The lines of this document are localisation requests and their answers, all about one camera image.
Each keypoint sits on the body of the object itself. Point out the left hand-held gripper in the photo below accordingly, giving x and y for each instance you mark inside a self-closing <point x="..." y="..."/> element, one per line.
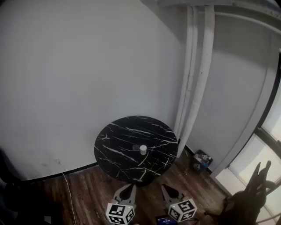
<point x="119" y="212"/>

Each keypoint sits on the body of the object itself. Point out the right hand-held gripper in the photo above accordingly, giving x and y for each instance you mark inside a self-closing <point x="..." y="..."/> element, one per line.
<point x="182" y="209"/>

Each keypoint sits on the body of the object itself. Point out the small white cup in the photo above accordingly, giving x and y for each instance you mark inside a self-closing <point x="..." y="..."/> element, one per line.
<point x="143" y="150"/>

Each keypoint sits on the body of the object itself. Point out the black storage box with items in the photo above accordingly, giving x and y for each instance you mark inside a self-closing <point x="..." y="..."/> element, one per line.
<point x="202" y="160"/>

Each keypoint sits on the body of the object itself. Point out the black office chair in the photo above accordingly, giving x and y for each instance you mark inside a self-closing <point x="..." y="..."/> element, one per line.
<point x="248" y="202"/>

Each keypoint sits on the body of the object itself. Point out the black swivel chair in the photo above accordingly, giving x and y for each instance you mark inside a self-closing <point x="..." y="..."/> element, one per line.
<point x="13" y="197"/>

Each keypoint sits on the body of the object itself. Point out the thick white insulated pipe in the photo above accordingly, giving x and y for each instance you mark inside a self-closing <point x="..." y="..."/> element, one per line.
<point x="207" y="44"/>

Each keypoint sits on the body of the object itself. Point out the white horizontal ceiling pipe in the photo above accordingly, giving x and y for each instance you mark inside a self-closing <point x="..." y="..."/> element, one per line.
<point x="241" y="18"/>

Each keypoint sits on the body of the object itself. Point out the window with dark frame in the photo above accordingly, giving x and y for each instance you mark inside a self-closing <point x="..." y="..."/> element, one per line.
<point x="263" y="153"/>

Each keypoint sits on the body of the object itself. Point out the thin white wall pipe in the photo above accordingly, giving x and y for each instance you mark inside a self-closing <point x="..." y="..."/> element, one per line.
<point x="195" y="44"/>
<point x="189" y="33"/>

